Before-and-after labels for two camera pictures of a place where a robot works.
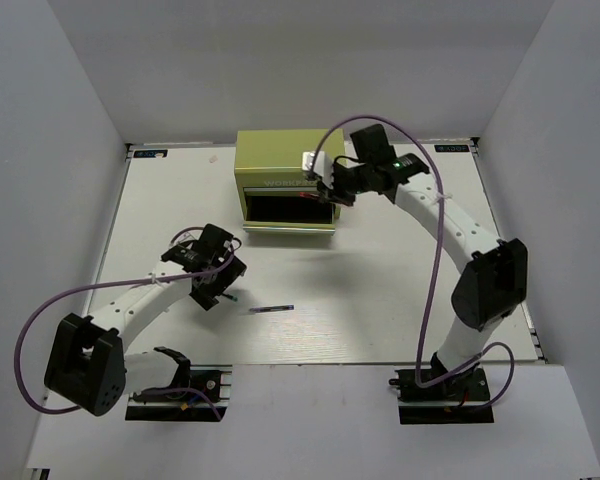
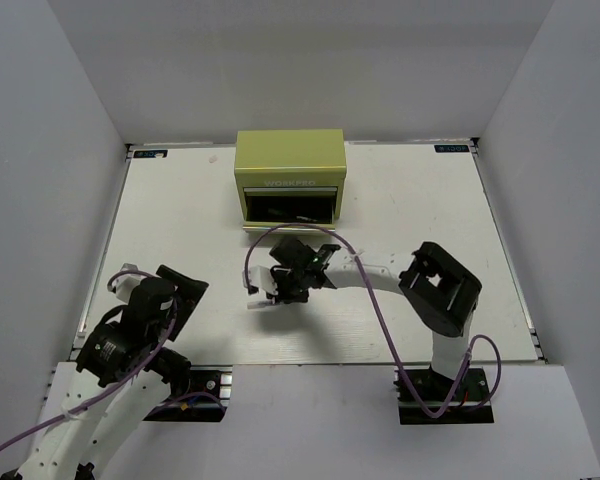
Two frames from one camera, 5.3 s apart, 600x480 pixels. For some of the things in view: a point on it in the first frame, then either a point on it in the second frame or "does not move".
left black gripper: x=231 y=268 to x=190 y=291
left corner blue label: x=151 y=153 does not move
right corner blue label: x=451 y=148 does not move
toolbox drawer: x=277 y=191 does not move
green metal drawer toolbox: x=277 y=194 does not move
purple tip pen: x=274 y=308 to x=258 y=304
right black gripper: x=335 y=194 to x=278 y=275
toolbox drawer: x=281 y=214 does not move
